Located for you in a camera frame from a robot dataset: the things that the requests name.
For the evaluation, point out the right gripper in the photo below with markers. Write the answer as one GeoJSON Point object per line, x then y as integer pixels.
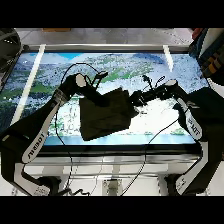
{"type": "Point", "coordinates": [139, 98]}

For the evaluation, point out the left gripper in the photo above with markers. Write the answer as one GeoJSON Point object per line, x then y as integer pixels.
{"type": "Point", "coordinates": [92, 93]}

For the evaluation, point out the dark green pants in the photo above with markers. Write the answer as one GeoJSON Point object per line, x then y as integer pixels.
{"type": "Point", "coordinates": [103, 123]}

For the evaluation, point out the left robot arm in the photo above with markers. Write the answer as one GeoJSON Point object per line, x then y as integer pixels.
{"type": "Point", "coordinates": [35, 138]}

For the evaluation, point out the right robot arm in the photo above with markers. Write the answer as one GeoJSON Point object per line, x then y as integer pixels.
{"type": "Point", "coordinates": [191, 125]}

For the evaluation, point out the heap of clothes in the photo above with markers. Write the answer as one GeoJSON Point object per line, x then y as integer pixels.
{"type": "Point", "coordinates": [208, 56]}

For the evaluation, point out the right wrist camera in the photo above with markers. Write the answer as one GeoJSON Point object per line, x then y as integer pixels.
{"type": "Point", "coordinates": [146, 79]}

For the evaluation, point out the silver frame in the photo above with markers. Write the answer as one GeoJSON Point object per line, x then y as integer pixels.
{"type": "Point", "coordinates": [113, 160]}

